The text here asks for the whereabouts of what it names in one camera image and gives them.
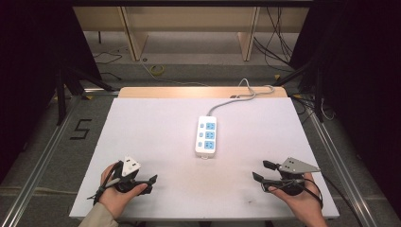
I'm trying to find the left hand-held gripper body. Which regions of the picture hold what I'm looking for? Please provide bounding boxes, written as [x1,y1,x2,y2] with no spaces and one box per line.
[109,155,154,196]

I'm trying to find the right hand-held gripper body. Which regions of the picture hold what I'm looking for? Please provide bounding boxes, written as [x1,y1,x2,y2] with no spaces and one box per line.
[260,156,322,197]

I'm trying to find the white power strip blue sockets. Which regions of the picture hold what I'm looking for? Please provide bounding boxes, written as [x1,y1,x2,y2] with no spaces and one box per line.
[194,115,218,161]

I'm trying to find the person's left hand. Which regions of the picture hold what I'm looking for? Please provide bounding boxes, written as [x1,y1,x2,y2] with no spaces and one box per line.
[94,162,148,220]

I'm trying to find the person's right hand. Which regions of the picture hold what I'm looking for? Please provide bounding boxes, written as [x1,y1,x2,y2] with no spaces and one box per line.
[268,172,329,224]

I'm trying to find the black metal stand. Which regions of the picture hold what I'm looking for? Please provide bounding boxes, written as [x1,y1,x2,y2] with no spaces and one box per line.
[271,59,326,124]
[54,64,118,127]

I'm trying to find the yellow tape roll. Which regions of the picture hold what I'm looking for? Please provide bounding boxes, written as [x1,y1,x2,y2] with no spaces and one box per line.
[148,63,166,77]

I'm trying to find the black curtain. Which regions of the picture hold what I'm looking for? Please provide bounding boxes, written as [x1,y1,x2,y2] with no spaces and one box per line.
[0,0,102,185]
[288,0,401,209]

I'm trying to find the wooden shelf unit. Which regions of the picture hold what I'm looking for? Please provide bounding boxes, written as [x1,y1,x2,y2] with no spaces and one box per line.
[72,6,310,62]

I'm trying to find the left hand-held gripper cable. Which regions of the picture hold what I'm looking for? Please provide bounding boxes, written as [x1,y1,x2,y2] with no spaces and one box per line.
[86,178,123,206]

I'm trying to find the hand-held gripper cable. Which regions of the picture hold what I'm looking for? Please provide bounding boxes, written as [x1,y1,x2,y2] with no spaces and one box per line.
[86,178,123,206]
[294,172,364,227]

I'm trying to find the right hand-held gripper cable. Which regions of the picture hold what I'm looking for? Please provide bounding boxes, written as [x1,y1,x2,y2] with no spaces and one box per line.
[294,172,364,227]

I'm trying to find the aluminium floor rail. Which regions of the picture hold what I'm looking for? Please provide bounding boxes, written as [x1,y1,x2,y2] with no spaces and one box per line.
[0,93,83,227]
[305,106,380,227]

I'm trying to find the black and white floor cables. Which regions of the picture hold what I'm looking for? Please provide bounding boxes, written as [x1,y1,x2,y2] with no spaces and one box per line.
[290,94,337,125]

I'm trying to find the grey power strip cable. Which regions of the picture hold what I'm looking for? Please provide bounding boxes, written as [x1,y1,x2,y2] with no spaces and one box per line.
[206,78,276,117]

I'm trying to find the white floor cable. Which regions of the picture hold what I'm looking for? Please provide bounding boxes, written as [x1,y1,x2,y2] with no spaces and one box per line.
[137,46,210,87]

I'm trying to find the thin black floor cable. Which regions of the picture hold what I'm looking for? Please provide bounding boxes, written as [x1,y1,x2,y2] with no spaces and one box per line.
[92,51,124,82]

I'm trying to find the bundle of black cables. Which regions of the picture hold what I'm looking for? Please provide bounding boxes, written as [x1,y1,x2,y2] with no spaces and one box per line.
[253,7,305,74]

